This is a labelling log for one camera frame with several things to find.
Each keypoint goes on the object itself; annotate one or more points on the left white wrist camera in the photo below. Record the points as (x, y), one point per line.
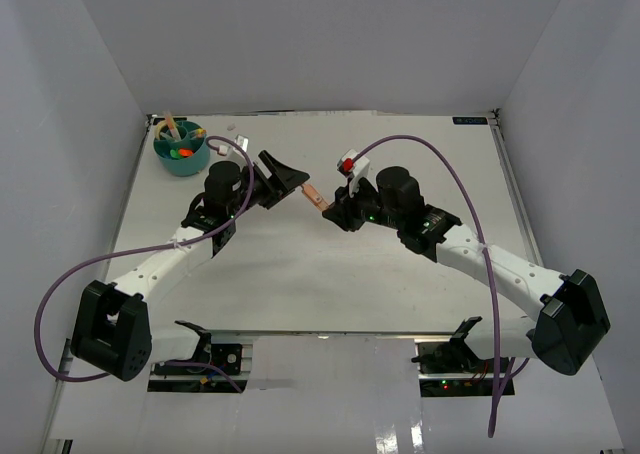
(236, 147)

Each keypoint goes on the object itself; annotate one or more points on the teal round organizer container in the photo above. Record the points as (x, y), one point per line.
(186, 166)

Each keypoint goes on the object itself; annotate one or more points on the orange clear highlighter pen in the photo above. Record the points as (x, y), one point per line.
(170, 121)

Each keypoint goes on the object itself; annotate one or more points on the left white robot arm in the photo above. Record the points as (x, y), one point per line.
(113, 326)

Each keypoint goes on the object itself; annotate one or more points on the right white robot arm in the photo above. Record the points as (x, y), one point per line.
(566, 316)

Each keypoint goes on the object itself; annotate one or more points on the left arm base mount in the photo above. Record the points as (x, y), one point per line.
(223, 369)

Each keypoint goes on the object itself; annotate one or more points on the beige tape roll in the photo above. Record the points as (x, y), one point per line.
(159, 128)

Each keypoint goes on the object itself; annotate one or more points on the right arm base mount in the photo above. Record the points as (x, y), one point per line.
(449, 369)

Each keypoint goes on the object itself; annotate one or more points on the blue label sticker right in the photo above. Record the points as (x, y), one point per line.
(469, 120)

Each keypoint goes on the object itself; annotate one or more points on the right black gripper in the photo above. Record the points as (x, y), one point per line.
(343, 213)

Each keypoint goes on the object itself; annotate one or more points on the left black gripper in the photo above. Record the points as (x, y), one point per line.
(283, 178)

